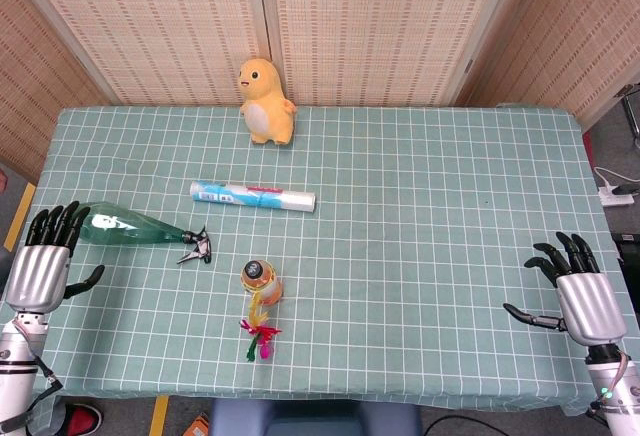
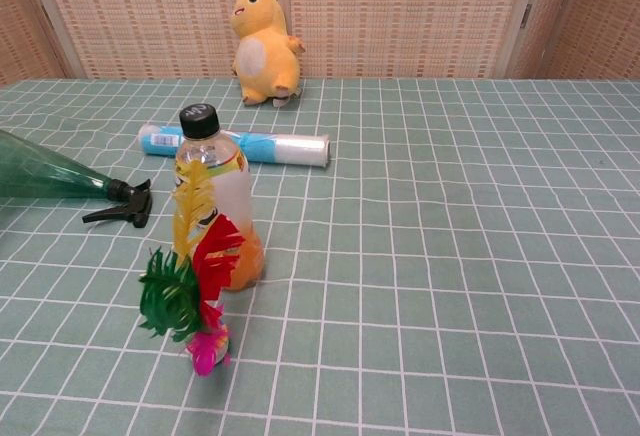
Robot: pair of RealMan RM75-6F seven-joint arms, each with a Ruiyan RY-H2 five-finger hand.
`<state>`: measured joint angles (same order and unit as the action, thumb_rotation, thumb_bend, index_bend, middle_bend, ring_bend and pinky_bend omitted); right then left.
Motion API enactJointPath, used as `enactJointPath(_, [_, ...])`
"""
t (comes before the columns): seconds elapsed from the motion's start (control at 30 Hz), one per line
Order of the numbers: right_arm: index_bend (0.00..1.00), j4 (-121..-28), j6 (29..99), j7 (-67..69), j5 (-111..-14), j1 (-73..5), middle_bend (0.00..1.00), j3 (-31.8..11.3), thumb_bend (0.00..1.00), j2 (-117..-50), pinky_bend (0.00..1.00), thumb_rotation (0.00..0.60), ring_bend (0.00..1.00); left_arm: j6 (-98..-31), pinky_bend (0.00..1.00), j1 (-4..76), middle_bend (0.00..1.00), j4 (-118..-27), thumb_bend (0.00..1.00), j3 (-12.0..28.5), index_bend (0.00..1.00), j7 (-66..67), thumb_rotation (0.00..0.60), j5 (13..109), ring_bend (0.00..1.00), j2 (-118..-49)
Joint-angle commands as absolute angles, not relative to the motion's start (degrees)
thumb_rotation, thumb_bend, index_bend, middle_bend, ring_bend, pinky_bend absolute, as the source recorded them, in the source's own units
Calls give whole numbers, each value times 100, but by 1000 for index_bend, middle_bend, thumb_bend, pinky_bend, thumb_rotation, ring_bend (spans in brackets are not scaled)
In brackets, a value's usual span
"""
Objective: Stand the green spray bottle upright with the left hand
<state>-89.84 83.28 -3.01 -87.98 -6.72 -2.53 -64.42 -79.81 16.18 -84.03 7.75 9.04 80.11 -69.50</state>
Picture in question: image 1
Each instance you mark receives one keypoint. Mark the white plastic wrap roll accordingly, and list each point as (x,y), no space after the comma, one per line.
(252,197)

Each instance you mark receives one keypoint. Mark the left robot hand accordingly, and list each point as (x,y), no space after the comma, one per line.
(37,273)

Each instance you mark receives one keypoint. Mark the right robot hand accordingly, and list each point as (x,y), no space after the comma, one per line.
(590,306)

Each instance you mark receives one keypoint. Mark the white power strip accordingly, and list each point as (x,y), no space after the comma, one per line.
(616,198)

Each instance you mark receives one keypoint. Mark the black device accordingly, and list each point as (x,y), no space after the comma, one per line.
(628,251)

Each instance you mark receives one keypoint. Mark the orange drink bottle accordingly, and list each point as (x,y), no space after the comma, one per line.
(261,281)

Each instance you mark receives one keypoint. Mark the green spray bottle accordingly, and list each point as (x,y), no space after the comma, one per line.
(135,232)

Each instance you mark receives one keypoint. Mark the colourful feather toy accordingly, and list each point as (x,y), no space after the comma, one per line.
(259,331)

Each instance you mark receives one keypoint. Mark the green checkered tablecloth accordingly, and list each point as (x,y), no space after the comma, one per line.
(320,256)

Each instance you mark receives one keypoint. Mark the yellow dinosaur plush toy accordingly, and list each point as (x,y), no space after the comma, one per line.
(265,103)

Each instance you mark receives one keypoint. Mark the orange box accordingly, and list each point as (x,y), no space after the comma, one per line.
(196,426)

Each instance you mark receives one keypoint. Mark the black metal stand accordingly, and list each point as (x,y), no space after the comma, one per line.
(631,111)

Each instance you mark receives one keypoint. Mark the blue chair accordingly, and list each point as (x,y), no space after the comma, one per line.
(315,418)

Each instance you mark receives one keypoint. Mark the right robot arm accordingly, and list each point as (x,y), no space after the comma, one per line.
(617,391)

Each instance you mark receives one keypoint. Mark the bamboo folding screen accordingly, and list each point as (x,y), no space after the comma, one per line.
(320,31)

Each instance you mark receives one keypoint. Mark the red shoe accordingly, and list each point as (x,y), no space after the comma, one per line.
(82,420)

